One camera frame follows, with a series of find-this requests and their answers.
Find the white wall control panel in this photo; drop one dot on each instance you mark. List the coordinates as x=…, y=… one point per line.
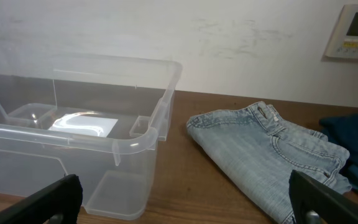
x=343, y=42

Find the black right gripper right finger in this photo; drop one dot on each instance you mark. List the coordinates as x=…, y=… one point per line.
x=313, y=202

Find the clear plastic storage bin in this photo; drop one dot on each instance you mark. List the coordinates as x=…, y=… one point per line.
x=98, y=117

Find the light blue jeans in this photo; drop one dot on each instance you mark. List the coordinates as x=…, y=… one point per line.
x=257, y=149

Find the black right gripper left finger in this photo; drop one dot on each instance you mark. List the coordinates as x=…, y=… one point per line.
x=58, y=202

